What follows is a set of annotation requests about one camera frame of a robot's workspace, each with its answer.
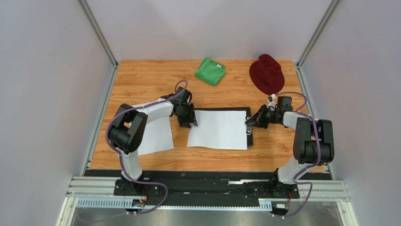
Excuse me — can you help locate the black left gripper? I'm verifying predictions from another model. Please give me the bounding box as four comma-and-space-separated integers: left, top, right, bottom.
175, 103, 198, 129

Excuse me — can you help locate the black clipboard folder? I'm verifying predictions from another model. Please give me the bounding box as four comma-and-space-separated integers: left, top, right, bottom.
194, 107, 254, 147

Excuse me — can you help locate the white paper sheet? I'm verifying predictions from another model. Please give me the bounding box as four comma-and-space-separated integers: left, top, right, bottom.
186, 110, 249, 151
138, 116, 174, 156

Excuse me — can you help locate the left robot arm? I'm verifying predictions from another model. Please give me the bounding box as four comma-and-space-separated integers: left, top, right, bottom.
106, 87, 198, 194

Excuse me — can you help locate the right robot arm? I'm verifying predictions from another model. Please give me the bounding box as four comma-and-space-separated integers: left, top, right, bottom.
245, 96, 335, 197

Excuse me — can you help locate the dark red hat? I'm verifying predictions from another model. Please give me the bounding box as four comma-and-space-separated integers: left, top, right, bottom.
249, 54, 285, 95

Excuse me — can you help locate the green folded cloth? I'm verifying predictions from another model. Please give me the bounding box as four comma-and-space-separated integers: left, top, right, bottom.
194, 58, 226, 86

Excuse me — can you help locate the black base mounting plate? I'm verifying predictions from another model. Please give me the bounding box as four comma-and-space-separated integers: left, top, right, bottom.
84, 169, 333, 208

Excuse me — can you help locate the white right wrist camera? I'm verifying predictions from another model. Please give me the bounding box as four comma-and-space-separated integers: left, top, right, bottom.
267, 94, 277, 109

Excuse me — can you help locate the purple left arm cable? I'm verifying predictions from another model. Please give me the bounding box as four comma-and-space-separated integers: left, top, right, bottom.
76, 80, 189, 220

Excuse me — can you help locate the aluminium frame rail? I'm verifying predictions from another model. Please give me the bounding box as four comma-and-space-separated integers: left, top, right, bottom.
57, 170, 357, 226

